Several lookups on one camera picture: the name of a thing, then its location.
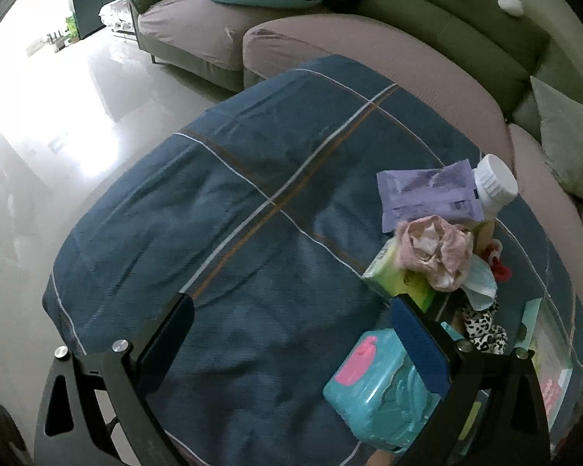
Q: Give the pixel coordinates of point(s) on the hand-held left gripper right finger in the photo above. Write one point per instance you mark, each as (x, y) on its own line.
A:
(420, 344)

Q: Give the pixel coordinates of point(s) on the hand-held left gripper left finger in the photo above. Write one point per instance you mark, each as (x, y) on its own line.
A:
(165, 344)

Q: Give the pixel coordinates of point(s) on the leopard print scrunchie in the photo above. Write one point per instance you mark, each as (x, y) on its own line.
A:
(486, 330)

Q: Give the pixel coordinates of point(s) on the blue face mask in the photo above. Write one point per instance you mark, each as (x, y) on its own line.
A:
(481, 286)

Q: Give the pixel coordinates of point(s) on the pink cloth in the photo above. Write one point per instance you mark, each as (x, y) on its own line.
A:
(447, 247)

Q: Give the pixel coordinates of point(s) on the white box with green rim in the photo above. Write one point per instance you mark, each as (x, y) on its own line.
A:
(549, 349)

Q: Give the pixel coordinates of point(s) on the purple wipes packet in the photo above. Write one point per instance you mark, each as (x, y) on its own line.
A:
(418, 194)

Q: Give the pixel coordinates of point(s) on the teal wipes pack pink lid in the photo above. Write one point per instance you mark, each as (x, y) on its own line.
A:
(369, 398)

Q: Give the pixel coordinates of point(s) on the green tissue pack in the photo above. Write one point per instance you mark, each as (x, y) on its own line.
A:
(388, 276)

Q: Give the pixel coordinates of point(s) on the blue plaid blanket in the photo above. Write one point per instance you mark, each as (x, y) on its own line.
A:
(252, 252)

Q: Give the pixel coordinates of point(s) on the white capped bottle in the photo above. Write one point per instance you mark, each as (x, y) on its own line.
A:
(495, 179)

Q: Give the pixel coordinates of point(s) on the light green pillow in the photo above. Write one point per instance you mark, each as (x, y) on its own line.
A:
(568, 141)

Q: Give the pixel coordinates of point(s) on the green sofa with mauve covers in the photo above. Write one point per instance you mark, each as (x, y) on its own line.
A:
(418, 58)

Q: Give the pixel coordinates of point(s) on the dark teal cabinet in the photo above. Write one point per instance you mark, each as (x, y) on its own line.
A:
(90, 0)

